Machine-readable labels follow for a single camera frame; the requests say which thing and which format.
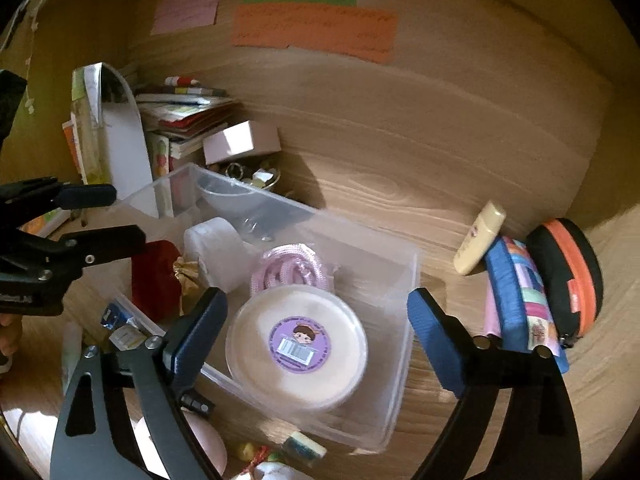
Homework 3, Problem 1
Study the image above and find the small white yellow packet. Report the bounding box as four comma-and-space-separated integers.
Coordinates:
110, 325, 147, 352

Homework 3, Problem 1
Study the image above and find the gold ribbon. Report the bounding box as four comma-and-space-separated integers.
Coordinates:
172, 256, 203, 301

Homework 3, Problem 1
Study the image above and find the white file holder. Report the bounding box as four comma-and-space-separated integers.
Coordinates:
70, 62, 161, 218

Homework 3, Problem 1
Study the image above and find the green yellow packet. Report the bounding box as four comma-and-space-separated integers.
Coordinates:
70, 67, 110, 186

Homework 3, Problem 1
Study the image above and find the orange sticky note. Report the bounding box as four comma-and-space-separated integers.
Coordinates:
231, 4, 398, 65

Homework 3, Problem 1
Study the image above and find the person's left hand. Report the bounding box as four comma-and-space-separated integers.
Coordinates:
0, 314, 24, 373

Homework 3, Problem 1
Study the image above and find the blue patchwork pouch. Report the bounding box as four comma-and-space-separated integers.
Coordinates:
482, 235, 571, 376

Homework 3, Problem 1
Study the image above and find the pink round object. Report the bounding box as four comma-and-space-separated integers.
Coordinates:
135, 400, 228, 480

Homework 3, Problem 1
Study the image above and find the pink sticky note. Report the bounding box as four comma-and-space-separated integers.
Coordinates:
150, 0, 223, 36

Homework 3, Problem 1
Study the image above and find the small blue packet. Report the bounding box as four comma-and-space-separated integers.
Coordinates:
102, 297, 137, 332

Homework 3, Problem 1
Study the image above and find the small pink box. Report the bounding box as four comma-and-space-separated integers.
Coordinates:
202, 121, 281, 165

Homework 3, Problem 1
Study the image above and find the pink braided lanyard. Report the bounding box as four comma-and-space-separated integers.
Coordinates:
250, 244, 335, 297

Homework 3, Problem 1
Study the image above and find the colourful booklet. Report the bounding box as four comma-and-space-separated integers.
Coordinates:
22, 207, 72, 239

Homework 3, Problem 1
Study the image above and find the stack of books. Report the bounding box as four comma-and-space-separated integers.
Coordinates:
135, 80, 241, 173

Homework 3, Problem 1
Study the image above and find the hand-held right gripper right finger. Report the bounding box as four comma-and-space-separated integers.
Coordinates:
407, 287, 581, 480

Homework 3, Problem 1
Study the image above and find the striped sleeve eraser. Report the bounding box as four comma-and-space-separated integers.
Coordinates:
282, 431, 327, 461

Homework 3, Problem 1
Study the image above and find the orange book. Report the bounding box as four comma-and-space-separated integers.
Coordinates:
62, 120, 82, 171

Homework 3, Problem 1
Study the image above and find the red pouch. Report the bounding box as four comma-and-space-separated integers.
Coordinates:
131, 240, 183, 321

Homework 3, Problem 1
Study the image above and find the clear plastic storage box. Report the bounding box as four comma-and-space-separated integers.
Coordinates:
107, 162, 420, 453

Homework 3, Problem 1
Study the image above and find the clear plastic bowl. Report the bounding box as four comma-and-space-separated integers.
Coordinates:
196, 177, 266, 226

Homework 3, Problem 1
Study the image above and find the cream tube bottle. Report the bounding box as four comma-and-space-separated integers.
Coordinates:
453, 200, 507, 276

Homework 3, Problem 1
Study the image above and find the small bowl of trinkets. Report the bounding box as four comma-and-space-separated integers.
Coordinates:
220, 157, 283, 193

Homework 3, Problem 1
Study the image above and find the white tape roll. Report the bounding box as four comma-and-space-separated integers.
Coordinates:
183, 217, 246, 293

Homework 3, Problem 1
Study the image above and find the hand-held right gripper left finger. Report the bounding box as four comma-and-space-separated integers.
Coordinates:
50, 287, 229, 480

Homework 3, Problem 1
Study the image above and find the black orange zip case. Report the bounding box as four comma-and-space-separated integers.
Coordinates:
526, 217, 605, 348

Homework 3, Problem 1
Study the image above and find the yellow toy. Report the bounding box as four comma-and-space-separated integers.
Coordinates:
235, 441, 283, 480

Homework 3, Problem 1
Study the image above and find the round white container purple label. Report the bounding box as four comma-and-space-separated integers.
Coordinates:
225, 285, 369, 413

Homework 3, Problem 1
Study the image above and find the wooden desktop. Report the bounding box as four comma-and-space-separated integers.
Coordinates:
0, 60, 621, 480

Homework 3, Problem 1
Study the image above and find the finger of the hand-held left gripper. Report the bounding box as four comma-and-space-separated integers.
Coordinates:
0, 224, 147, 283
0, 176, 117, 212

